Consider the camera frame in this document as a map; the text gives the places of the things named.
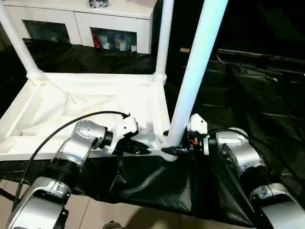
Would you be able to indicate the black plastic mat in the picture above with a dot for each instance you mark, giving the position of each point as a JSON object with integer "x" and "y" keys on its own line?
{"x": 252, "y": 105}

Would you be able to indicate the large black screen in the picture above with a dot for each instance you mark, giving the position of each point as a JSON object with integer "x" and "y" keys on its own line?
{"x": 262, "y": 24}

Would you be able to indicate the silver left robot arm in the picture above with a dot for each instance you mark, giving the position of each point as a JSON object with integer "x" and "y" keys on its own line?
{"x": 66, "y": 162}

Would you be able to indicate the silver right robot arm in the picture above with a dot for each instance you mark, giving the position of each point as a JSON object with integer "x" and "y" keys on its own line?
{"x": 243, "y": 162}

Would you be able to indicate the small tan label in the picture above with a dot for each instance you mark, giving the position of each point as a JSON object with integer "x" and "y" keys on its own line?
{"x": 185, "y": 49}

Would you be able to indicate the white plastic table top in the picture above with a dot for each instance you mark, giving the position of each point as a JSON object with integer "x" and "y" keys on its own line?
{"x": 95, "y": 95}

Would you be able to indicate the white cabinet with glass doors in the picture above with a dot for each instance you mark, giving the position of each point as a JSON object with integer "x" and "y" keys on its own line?
{"x": 71, "y": 19}

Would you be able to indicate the dark object on cabinet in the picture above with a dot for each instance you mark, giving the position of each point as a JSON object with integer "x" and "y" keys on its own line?
{"x": 98, "y": 3}

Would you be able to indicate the grey left robot foot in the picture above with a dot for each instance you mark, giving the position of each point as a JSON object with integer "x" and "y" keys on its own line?
{"x": 114, "y": 225}

